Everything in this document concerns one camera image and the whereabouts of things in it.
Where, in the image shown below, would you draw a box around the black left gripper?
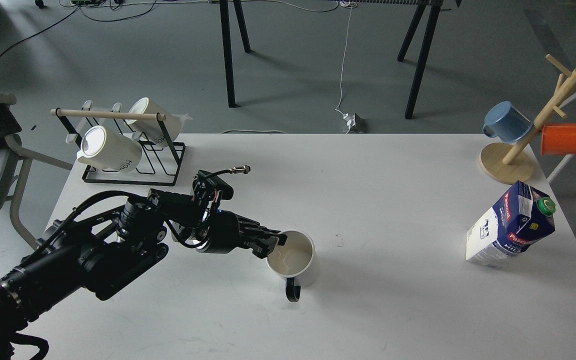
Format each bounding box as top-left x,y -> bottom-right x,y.
188,210 -> 288,259

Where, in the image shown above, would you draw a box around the white mug black handle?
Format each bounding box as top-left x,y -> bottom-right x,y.
266,229 -> 320,303

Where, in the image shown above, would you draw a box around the blue white milk carton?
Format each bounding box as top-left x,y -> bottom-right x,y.
465,180 -> 556,270

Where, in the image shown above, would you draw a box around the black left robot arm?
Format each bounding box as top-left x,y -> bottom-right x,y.
0,165 -> 287,360

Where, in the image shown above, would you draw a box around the grey power strip on floor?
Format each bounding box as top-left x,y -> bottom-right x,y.
343,112 -> 367,134

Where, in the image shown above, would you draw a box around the white mug rear on rack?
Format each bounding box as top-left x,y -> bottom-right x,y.
126,96 -> 184,148

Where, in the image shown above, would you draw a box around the white mug on rack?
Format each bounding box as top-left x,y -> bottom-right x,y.
76,125 -> 142,173
126,96 -> 184,148

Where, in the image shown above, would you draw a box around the white mug front on rack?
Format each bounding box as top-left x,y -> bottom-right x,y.
76,125 -> 142,173

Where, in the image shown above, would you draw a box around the black table legs left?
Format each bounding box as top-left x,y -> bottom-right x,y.
218,0 -> 252,109

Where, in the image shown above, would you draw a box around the black table legs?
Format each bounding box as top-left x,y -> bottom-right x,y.
218,0 -> 252,109
397,0 -> 444,120

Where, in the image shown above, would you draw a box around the wooden mug tree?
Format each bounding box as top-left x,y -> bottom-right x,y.
478,54 -> 576,185

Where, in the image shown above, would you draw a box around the blue mug on tree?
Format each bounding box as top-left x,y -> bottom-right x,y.
482,101 -> 533,144

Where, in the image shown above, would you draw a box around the black table legs right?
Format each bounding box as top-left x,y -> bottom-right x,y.
397,0 -> 444,120

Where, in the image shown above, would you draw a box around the orange mug on tree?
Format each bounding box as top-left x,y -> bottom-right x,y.
540,123 -> 576,156

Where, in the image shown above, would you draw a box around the white cable on floor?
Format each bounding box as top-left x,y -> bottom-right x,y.
220,0 -> 359,135

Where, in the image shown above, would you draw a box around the black wire mug rack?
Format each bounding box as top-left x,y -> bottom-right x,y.
51,97 -> 186,187

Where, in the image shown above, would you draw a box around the black cable on floor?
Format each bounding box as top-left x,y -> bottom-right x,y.
0,0 -> 159,73

